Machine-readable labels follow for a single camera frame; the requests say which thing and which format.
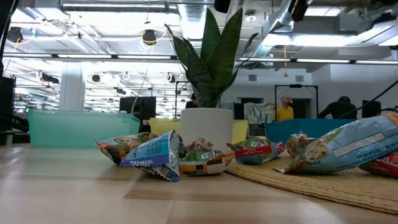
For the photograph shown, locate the large light blue bag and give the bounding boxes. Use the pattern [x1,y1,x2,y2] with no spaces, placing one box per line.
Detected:
[274,113,398,175]

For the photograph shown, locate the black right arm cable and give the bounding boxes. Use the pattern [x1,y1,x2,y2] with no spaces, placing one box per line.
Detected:
[338,79,398,119]

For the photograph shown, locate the white column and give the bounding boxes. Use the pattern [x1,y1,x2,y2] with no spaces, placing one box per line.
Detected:
[58,62,85,112]

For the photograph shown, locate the smooth silver air duct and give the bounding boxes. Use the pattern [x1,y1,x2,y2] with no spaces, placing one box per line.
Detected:
[248,0,299,60]

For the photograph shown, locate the translucent green plastic bin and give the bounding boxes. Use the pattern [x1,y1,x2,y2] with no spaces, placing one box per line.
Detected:
[27,109,141,148]

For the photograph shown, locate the blue plastic bin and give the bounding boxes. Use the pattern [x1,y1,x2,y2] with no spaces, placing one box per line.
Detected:
[264,118,358,146]

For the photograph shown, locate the translucent yellow plastic bin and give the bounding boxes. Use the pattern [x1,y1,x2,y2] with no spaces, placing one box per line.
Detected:
[149,117,249,146]

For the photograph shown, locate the blue oatmeal raisin granola bar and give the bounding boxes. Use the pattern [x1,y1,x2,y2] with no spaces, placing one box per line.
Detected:
[119,129,182,183]

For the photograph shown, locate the red chocolate chip granola bar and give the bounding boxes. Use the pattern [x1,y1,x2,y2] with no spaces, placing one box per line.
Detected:
[226,136,285,166]
[359,151,398,179]
[95,131,159,165]

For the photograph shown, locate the ribbed silver air duct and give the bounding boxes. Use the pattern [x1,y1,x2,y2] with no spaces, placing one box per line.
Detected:
[178,2,208,41]

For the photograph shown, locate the person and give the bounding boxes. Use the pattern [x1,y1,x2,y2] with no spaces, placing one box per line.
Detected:
[275,95,295,122]
[185,93,200,109]
[317,96,358,120]

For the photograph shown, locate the round woven straw placemat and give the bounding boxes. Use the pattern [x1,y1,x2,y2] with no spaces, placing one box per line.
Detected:
[225,151,398,216]

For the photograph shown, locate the snake plant in white pot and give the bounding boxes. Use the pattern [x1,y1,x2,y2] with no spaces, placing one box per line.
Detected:
[164,7,259,153]

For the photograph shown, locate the yellow hanging cord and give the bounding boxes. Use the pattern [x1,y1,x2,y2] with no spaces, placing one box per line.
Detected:
[282,45,289,78]

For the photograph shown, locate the long ceiling light strip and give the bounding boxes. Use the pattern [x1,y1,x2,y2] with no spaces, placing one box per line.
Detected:
[2,53,175,60]
[238,57,398,65]

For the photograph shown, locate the patterned pale cloth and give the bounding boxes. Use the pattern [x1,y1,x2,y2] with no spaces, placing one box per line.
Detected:
[244,101,276,125]

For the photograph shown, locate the black ceiling cable reel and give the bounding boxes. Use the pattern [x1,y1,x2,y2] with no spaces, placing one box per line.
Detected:
[141,29,158,47]
[6,26,24,44]

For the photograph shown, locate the black metal frame stand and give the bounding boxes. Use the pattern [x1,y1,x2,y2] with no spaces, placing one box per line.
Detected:
[274,83,320,123]

